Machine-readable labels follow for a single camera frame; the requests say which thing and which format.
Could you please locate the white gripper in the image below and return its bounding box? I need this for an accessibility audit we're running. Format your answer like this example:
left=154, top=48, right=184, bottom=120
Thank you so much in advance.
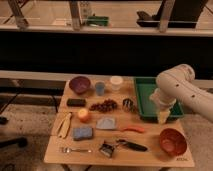
left=149, top=88, right=176, bottom=124

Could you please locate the black handled brush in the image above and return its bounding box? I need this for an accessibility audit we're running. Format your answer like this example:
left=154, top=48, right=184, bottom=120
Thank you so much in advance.
left=116, top=139, right=148, bottom=152

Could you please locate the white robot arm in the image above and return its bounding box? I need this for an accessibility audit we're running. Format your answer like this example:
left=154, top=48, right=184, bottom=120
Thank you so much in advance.
left=150, top=64, right=213, bottom=124

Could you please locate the orange red bowl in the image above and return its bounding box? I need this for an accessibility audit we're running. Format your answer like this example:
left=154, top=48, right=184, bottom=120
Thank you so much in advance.
left=159, top=128, right=187, bottom=157

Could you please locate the green plastic tray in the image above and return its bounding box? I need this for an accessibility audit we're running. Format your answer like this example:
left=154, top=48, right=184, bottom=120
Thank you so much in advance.
left=133, top=76, right=185, bottom=121

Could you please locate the orange carrot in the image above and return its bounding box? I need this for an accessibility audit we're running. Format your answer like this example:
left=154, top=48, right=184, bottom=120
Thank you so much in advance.
left=118, top=125, right=145, bottom=133

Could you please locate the metal cup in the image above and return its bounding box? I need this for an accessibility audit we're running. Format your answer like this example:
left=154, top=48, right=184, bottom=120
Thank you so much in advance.
left=122, top=98, right=134, bottom=112

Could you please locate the bunch of dark grapes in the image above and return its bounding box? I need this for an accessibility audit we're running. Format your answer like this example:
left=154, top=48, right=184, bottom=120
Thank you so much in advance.
left=89, top=99, right=118, bottom=113

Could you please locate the white cup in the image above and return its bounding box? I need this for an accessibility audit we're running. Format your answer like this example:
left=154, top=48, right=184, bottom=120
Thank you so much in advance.
left=110, top=76, right=123, bottom=91

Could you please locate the grey blue cloth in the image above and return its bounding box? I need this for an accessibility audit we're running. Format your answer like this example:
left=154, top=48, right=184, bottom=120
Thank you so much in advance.
left=96, top=117, right=116, bottom=130

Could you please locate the wooden table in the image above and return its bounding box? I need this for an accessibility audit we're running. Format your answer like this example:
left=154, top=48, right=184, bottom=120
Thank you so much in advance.
left=44, top=87, right=195, bottom=169

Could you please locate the blue cup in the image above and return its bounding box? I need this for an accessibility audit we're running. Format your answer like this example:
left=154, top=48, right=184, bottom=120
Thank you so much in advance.
left=95, top=82, right=105, bottom=96

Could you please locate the orange apple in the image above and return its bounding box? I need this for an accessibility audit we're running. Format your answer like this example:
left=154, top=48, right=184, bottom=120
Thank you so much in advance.
left=77, top=108, right=91, bottom=123

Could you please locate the blue sponge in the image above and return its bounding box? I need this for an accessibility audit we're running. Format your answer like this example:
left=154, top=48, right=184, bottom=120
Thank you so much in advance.
left=72, top=126, right=93, bottom=141

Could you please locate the purple bowl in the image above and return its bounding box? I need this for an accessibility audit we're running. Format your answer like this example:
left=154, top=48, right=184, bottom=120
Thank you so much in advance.
left=69, top=76, right=91, bottom=94

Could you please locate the black rectangular block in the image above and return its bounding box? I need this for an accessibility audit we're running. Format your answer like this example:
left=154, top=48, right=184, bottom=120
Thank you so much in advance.
left=67, top=98, right=86, bottom=107

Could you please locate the metal spoon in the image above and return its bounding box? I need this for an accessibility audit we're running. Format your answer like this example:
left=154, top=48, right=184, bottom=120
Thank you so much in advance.
left=60, top=147, right=92, bottom=153

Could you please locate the green box on shelf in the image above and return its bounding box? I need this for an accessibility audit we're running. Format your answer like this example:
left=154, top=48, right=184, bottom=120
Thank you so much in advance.
left=86, top=16, right=109, bottom=26

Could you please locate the black office chair base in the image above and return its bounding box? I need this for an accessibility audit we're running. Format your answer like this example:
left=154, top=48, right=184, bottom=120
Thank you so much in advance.
left=0, top=116, right=28, bottom=149

